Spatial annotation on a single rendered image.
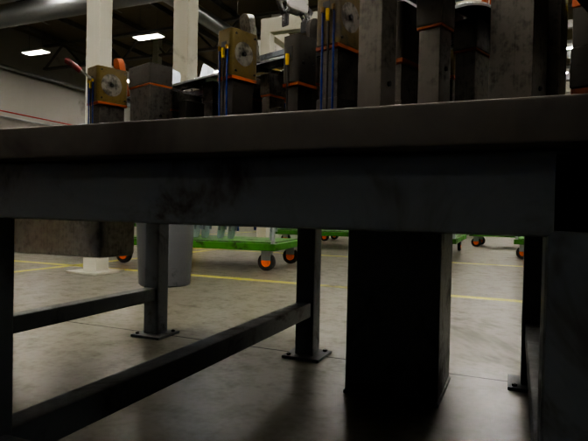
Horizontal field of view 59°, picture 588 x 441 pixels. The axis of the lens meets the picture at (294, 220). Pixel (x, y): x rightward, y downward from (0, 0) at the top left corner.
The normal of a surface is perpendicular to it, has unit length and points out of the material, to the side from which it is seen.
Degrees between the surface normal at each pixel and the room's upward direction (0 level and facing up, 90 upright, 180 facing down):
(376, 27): 90
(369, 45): 90
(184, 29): 90
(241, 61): 90
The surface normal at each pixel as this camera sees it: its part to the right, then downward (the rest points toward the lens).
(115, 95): 0.73, 0.03
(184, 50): -0.39, 0.00
